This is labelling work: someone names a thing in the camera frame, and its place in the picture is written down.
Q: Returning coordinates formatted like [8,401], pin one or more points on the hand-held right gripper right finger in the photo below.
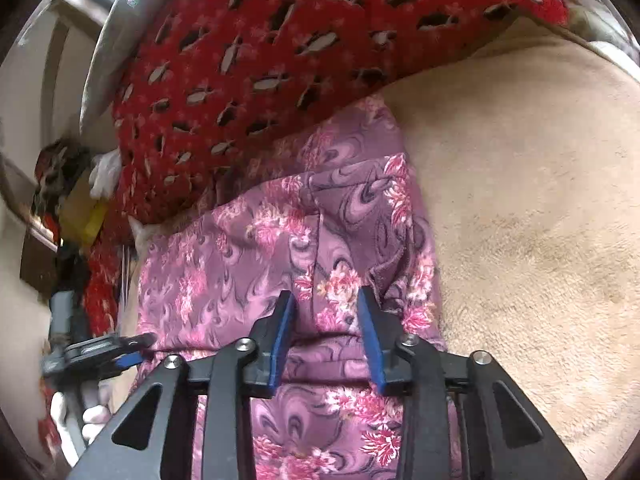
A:
[370,345]

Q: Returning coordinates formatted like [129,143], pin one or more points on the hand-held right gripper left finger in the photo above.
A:
[282,340]

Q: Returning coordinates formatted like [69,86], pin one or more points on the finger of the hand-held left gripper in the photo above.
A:
[129,359]
[125,342]

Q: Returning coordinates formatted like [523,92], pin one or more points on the purple floral garment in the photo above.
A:
[280,240]

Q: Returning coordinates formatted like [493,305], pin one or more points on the pile of mixed clothes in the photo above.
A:
[52,175]

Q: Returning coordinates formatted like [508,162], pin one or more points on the person's left hand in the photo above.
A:
[96,416]

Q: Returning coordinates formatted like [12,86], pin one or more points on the red star-print cloth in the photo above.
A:
[100,285]

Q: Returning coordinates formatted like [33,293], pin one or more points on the yellow cardboard box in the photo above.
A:
[82,215]

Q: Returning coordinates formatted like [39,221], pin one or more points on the white papers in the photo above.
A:
[142,235]

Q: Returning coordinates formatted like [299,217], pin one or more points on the white plastic bag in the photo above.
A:
[106,175]

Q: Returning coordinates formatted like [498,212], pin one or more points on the beige fleece blanket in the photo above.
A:
[525,210]

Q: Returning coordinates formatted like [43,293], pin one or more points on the red patterned blanket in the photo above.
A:
[280,60]

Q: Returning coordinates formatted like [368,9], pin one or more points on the grey pillow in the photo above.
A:
[107,35]

